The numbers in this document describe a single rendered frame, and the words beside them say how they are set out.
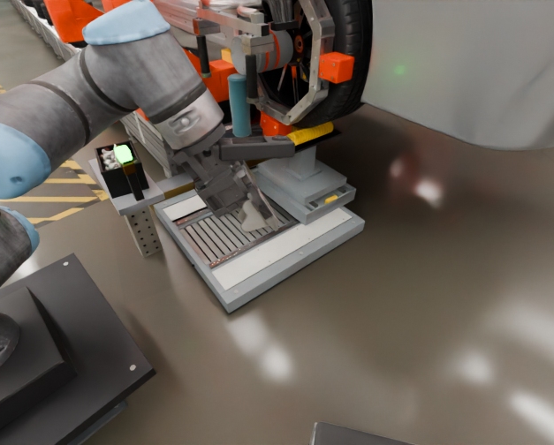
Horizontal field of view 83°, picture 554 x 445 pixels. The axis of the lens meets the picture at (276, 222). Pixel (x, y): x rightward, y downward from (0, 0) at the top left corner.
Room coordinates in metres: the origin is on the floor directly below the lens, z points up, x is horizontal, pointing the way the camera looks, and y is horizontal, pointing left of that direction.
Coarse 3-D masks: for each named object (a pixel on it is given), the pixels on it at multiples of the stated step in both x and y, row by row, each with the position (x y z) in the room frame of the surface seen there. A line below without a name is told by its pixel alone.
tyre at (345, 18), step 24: (336, 0) 1.21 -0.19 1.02; (360, 0) 1.23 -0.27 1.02; (336, 24) 1.21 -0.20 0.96; (360, 24) 1.20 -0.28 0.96; (336, 48) 1.20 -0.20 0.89; (360, 48) 1.19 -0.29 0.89; (360, 72) 1.19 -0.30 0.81; (336, 96) 1.17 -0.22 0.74; (360, 96) 1.26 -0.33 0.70; (312, 120) 1.27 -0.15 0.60
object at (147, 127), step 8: (72, 48) 3.39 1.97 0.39; (72, 56) 3.33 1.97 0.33; (136, 112) 1.88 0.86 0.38; (136, 120) 1.91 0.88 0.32; (144, 120) 1.78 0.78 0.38; (144, 128) 1.81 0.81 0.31; (152, 128) 1.68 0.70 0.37; (152, 136) 1.73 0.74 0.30; (160, 136) 1.59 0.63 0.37; (160, 144) 1.63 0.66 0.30; (168, 144) 1.58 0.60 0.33; (168, 152) 1.58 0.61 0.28
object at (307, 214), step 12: (264, 180) 1.49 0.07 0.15; (264, 192) 1.45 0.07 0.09; (276, 192) 1.36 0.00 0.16; (336, 192) 1.36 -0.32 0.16; (348, 192) 1.35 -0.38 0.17; (288, 204) 1.28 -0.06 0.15; (300, 204) 1.28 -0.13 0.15; (312, 204) 1.24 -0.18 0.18; (324, 204) 1.25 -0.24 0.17; (336, 204) 1.30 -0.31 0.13; (300, 216) 1.20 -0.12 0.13; (312, 216) 1.20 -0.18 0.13
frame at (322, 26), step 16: (304, 0) 1.21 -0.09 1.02; (320, 0) 1.22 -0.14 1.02; (240, 16) 1.55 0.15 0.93; (320, 16) 1.17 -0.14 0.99; (240, 32) 1.54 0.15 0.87; (320, 32) 1.14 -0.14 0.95; (320, 48) 1.14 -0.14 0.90; (320, 80) 1.15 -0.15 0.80; (304, 96) 1.19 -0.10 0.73; (320, 96) 1.15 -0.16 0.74; (272, 112) 1.35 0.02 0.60; (288, 112) 1.26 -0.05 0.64; (304, 112) 1.25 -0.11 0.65
